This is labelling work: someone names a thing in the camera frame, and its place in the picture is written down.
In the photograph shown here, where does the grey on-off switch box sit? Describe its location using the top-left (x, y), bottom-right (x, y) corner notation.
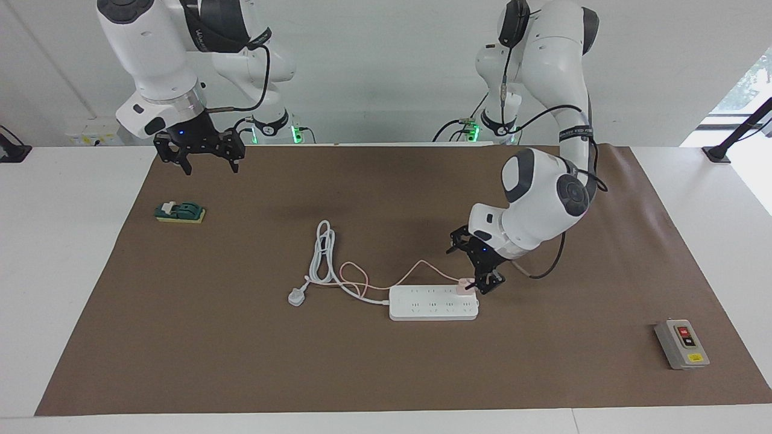
top-left (654, 319), bottom-right (710, 370)

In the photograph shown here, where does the bright window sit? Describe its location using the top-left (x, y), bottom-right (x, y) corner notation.
top-left (700, 48), bottom-right (772, 130)

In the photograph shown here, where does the white power strip cord with plug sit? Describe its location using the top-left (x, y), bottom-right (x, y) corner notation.
top-left (288, 220), bottom-right (391, 307)

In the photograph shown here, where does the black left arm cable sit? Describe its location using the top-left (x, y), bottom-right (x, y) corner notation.
top-left (498, 24), bottom-right (609, 280)

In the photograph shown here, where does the white power strip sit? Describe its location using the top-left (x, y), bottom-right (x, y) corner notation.
top-left (388, 285), bottom-right (480, 321)

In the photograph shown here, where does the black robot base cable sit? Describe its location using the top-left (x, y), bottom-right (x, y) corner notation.
top-left (232, 116), bottom-right (315, 145)
top-left (431, 90), bottom-right (489, 143)

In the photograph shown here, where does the black clamp mount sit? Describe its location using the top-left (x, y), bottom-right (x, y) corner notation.
top-left (0, 125), bottom-right (33, 164)

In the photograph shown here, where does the green knife switch, yellow base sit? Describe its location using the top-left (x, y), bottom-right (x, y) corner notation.
top-left (155, 201), bottom-right (206, 225)

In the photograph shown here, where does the pink charger cable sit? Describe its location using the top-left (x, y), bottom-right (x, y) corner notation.
top-left (341, 260), bottom-right (465, 290)

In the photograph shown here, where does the brown table mat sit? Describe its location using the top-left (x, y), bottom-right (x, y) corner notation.
top-left (34, 143), bottom-right (772, 417)

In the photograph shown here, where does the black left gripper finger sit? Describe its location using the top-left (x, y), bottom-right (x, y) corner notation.
top-left (446, 225), bottom-right (474, 254)
top-left (473, 270), bottom-right (506, 296)

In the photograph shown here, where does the white wall socket box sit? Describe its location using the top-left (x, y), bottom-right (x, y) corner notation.
top-left (65, 118), bottom-right (130, 146)

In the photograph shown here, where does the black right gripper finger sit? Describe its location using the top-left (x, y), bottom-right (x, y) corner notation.
top-left (153, 134), bottom-right (194, 177)
top-left (220, 128), bottom-right (246, 174)

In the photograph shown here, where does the black slanted stand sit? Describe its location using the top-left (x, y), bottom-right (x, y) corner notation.
top-left (701, 96), bottom-right (772, 164)

